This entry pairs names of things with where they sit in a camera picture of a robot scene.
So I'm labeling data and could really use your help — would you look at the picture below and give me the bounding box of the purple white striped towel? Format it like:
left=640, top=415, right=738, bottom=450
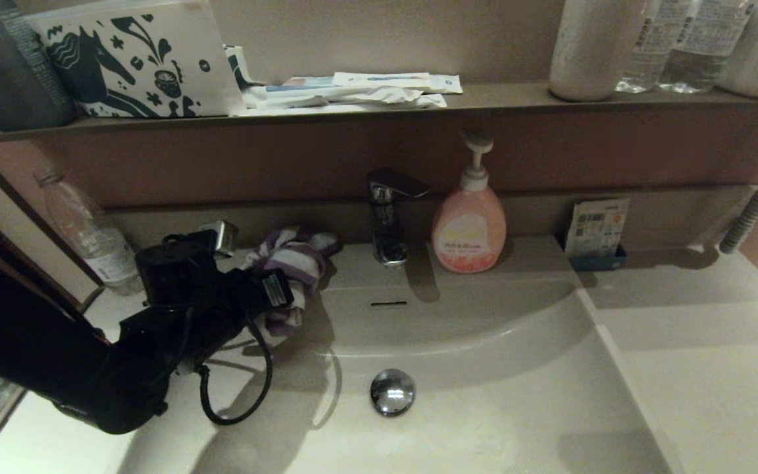
left=241, top=227, right=343, bottom=348

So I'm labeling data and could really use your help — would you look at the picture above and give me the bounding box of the chrome sink faucet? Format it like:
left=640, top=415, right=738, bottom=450
left=366, top=169, right=431, bottom=268

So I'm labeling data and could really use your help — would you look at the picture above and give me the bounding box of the white sink basin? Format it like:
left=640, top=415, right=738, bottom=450
left=116, top=244, right=676, bottom=474

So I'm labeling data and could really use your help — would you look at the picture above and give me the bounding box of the clear plastic bottle without cap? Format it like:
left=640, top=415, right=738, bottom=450
left=34, top=170, right=146, bottom=296

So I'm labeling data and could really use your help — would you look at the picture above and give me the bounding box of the chrome drain stopper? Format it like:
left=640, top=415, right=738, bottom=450
left=370, top=369, right=416, bottom=417

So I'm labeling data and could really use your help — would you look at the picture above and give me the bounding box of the white pouch with horse print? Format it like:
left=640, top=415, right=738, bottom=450
left=24, top=0, right=245, bottom=119

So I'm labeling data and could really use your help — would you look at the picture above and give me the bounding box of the blue white toothbrush packet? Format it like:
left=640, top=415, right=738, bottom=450
left=266, top=76, right=355, bottom=94

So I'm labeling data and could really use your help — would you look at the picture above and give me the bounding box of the crumpled white plastic wrapper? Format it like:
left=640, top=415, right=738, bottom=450
left=242, top=86, right=448, bottom=111

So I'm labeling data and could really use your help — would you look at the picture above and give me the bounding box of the dark grey cylindrical can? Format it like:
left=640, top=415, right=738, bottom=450
left=0, top=0, right=79, bottom=131

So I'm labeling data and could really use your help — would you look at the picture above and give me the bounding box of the pink soap pump bottle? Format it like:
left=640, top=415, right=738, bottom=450
left=432, top=129, right=507, bottom=274

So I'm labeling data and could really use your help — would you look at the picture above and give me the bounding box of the dark blue soap tray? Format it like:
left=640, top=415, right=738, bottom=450
left=561, top=232, right=628, bottom=272

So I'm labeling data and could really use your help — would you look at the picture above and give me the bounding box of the white printed sachet packet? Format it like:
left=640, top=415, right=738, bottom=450
left=565, top=199, right=631, bottom=258

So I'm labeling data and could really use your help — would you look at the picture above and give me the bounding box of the white smooth cylindrical container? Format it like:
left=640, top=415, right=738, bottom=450
left=549, top=0, right=648, bottom=102

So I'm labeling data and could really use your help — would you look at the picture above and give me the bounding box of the clear labelled water bottle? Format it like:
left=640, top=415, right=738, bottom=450
left=616, top=0, right=682, bottom=93
left=657, top=0, right=756, bottom=93

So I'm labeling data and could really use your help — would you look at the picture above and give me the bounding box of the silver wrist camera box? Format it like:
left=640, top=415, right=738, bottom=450
left=198, top=221, right=240, bottom=259

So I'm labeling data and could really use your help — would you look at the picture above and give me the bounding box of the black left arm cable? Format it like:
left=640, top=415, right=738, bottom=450
left=196, top=316, right=274, bottom=425

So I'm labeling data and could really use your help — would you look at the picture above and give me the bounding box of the brown wall shelf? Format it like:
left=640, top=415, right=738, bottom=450
left=0, top=82, right=758, bottom=147

